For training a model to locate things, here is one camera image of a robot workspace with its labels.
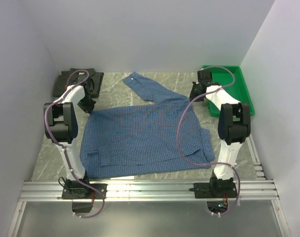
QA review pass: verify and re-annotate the blue checked long sleeve shirt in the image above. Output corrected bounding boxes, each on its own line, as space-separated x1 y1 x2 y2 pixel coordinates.
80 73 214 179

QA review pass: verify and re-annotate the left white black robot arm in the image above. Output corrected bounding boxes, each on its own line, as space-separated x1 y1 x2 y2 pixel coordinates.
43 75 95 198

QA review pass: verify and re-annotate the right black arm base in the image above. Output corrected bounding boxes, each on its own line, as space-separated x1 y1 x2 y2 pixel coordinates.
189 181 239 215

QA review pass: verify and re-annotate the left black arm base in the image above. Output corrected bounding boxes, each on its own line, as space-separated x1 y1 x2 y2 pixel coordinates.
58 176 107 216

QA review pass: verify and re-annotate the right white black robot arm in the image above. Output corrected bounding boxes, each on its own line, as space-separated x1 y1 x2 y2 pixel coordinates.
190 67 251 198

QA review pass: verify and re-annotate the dark green folded shirt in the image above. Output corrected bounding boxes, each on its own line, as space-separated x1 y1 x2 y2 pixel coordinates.
52 68 104 98

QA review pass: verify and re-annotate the green plastic tray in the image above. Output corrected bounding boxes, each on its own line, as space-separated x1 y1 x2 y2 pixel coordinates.
209 66 255 116

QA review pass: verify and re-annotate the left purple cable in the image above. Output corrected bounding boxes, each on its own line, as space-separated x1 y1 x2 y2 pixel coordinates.
43 70 106 219

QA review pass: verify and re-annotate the aluminium mounting rail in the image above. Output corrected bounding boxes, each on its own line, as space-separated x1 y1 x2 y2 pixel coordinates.
18 179 279 202

